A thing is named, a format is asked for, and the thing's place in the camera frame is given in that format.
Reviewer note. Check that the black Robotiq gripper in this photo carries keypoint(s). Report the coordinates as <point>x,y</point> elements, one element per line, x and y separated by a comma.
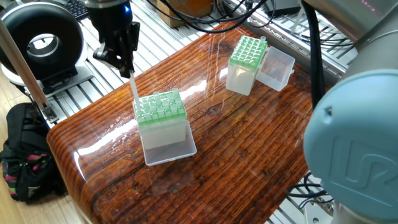
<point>115,28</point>

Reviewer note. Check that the large clear pipette tip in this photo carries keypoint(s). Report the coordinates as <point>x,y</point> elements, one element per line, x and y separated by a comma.
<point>134,88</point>
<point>263,40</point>

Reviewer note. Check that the clear pipette box green rack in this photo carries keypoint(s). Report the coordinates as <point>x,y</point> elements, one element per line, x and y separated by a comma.
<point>245,62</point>
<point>163,118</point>

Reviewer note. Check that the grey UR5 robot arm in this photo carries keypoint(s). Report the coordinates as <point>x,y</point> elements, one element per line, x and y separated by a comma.
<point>354,143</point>

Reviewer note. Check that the black keyboard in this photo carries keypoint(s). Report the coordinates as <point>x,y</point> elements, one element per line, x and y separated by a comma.
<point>76,7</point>

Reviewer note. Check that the cardboard box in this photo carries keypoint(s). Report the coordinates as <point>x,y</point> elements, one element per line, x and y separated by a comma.
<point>186,12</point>

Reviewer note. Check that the brown wooden pole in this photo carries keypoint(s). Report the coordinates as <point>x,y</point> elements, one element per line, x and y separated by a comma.
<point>25,74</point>

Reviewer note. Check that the black backpack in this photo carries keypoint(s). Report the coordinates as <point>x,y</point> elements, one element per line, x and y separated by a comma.
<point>28,155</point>

